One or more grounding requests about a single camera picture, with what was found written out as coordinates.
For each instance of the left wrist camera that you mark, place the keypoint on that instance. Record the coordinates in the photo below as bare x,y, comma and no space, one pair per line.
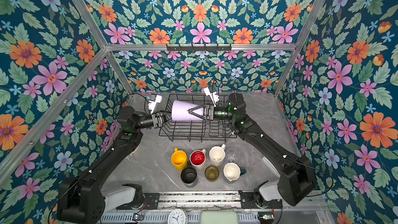
153,101

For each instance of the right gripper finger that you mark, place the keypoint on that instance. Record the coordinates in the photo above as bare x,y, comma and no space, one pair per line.
200,109
194,117

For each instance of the cream white mug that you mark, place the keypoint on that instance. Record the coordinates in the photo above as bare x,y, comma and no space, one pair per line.
217,155

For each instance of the wall hook rail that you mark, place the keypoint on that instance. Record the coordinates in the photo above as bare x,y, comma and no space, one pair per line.
194,48

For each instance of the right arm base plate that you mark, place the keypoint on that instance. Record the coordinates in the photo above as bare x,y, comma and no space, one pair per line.
252,200

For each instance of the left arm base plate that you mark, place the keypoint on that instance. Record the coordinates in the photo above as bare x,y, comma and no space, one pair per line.
148,201

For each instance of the red interior white mug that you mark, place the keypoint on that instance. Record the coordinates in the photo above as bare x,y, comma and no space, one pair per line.
198,159

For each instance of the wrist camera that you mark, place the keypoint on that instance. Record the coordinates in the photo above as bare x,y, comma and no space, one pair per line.
213,96
153,101

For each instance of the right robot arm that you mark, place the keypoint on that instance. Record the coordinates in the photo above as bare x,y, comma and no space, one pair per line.
296,175

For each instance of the black mug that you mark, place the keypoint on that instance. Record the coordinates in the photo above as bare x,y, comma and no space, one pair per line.
188,175

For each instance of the olive green glass cup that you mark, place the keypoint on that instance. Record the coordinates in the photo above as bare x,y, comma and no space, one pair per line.
211,173

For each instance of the white mug green handle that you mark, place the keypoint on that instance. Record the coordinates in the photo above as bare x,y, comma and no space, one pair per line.
233,172

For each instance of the black wire dish rack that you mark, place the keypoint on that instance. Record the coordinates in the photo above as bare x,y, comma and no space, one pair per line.
201,130

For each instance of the white analog clock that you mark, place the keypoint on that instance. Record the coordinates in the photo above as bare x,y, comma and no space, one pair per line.
178,216

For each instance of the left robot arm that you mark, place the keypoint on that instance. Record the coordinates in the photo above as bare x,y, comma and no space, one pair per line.
81,199

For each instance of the yellow mug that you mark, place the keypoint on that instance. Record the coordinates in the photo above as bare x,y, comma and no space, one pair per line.
179,159

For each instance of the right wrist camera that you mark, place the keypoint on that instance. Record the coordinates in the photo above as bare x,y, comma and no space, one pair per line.
213,96

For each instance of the pale green sponge pad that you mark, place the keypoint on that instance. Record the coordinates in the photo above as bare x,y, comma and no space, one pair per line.
219,217

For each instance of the clear glass cup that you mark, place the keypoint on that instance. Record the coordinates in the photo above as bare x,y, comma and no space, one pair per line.
232,155

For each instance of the lavender plastic cup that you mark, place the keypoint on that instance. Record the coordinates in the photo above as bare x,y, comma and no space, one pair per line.
179,110

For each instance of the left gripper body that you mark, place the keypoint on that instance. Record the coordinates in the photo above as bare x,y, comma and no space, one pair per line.
156,125

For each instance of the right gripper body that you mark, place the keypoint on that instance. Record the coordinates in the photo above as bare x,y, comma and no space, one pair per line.
211,116

